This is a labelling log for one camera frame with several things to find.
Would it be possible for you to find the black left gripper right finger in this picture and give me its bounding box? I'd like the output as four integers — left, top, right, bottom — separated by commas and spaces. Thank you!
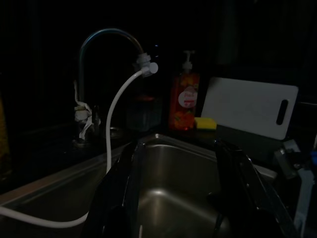
207, 138, 301, 238

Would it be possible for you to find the white plastic faucet adapter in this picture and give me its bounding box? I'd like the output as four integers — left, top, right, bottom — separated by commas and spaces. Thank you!
132, 51, 159, 78

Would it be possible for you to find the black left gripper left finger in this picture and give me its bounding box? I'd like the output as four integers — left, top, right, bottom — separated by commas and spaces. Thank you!
85, 142, 147, 238

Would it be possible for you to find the white cloth wrap on faucet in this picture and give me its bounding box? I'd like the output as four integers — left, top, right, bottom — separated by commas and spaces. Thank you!
73, 79, 102, 141

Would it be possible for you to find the white plastic cutting board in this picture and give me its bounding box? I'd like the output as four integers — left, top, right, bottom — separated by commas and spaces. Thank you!
200, 76, 299, 141

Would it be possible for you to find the curved metal faucet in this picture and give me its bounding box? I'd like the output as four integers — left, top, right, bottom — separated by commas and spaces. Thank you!
71, 28, 144, 149

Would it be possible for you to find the white flexible hose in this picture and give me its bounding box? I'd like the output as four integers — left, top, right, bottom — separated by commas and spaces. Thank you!
0, 69, 149, 229

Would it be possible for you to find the dark container with red lid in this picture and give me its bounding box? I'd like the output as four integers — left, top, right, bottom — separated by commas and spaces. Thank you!
125, 95, 163, 131

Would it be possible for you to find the grey and white device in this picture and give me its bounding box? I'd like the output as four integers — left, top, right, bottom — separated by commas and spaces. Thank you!
273, 138, 317, 225

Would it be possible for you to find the orange dish soap pump bottle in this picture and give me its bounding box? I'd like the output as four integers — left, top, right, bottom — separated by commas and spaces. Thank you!
168, 49, 201, 132

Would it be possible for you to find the yellow sponge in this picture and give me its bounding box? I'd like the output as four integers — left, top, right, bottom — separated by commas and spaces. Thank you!
194, 117, 217, 132

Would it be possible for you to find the stainless steel sink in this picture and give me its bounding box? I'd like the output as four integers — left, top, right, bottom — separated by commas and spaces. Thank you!
0, 132, 278, 238

